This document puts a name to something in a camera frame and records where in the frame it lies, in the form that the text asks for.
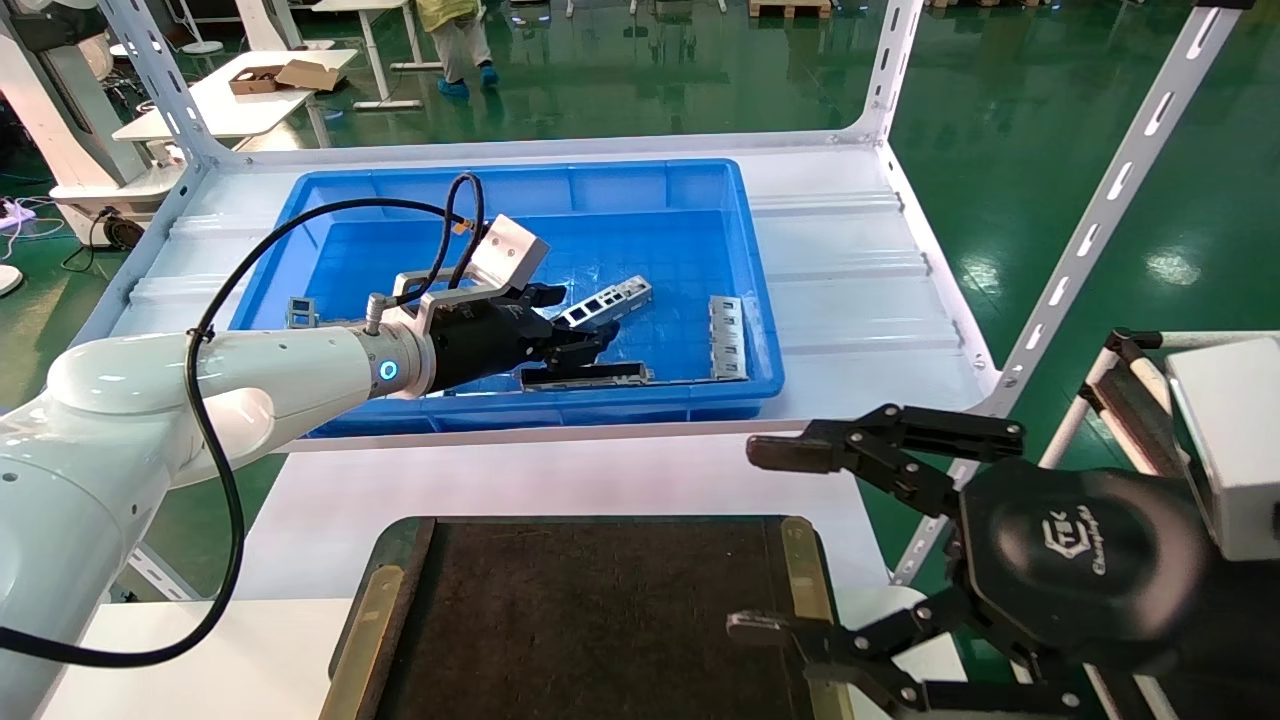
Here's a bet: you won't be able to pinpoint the blue plastic bin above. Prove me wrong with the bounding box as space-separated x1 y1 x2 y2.
230 158 786 438

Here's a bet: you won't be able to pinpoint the open cardboard box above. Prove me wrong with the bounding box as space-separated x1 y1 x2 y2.
228 60 348 97

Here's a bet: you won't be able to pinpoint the white table with metal legs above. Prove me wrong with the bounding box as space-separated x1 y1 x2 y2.
305 0 451 111

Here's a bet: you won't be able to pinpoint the grey metal bracket square holes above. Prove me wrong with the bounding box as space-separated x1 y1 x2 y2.
552 277 653 331

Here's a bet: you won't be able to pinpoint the black floor cable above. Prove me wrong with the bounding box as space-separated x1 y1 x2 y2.
60 205 148 276

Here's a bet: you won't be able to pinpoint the person in yellow coat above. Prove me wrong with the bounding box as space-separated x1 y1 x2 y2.
415 0 498 99

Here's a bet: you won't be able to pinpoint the ribbed grey metal part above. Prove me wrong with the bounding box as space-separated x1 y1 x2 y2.
708 296 749 383

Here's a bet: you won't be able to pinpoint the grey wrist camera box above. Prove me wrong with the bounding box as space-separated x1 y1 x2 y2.
1165 338 1280 561
468 213 552 298

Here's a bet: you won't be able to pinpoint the long metal part dark inside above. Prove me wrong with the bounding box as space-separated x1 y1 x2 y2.
520 362 653 391

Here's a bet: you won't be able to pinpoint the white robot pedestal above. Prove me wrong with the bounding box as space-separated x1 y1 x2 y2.
0 0 191 246

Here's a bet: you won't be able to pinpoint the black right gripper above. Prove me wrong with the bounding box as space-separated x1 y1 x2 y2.
727 403 1280 720

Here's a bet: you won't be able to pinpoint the white power strip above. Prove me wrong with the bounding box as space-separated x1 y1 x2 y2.
0 198 63 237

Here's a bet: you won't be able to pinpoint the black flat container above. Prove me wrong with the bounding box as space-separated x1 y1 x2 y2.
320 515 851 720

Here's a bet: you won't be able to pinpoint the white slotted metal rack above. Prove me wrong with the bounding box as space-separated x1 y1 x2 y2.
62 0 1246 601

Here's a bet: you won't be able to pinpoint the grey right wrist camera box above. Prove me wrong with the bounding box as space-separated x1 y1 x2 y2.
1165 338 1280 561

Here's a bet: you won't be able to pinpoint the white tube frame black joints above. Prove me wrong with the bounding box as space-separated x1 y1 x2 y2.
1040 328 1280 473

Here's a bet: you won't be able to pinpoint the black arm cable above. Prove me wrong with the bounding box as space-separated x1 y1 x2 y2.
0 172 488 669

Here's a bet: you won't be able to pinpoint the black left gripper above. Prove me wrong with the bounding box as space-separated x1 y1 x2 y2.
428 283 621 393

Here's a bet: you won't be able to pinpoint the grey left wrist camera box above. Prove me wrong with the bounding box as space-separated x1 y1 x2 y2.
468 213 552 298

